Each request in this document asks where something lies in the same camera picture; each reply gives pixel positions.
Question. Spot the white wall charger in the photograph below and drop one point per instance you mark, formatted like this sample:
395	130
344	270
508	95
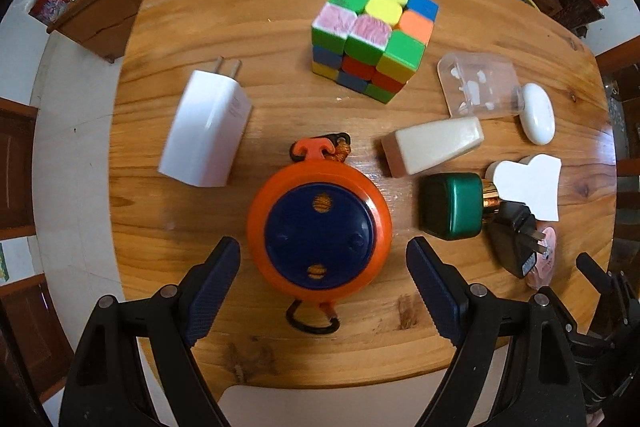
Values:
205	127

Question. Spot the orange and blue tape measure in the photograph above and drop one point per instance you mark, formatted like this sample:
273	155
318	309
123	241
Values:
320	232

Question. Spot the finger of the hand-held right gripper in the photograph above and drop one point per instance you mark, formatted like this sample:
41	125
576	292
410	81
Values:
595	267

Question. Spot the beige eraser block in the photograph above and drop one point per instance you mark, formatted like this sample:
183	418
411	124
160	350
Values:
435	147

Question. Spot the pink round disc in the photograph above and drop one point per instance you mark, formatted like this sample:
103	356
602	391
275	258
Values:
547	257

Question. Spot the white heart-shaped card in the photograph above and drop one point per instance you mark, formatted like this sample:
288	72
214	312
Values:
530	182

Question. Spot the black plug charger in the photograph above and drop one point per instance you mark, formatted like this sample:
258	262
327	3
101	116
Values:
512	237

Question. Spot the dark canister with red lid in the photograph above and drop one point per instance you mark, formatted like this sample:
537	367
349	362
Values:
580	2

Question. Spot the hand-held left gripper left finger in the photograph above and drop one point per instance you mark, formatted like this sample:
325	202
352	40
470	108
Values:
210	297

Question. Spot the clear plastic box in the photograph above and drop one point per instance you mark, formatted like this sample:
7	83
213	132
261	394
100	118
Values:
480	82

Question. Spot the white earbud case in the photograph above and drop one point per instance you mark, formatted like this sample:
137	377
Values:
539	114

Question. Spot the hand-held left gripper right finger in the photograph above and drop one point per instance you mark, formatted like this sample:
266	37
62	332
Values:
435	292

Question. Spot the multicoloured puzzle cube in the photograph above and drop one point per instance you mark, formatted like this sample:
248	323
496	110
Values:
372	34

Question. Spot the green bottle with gold cap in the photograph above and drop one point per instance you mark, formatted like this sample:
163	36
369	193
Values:
450	207

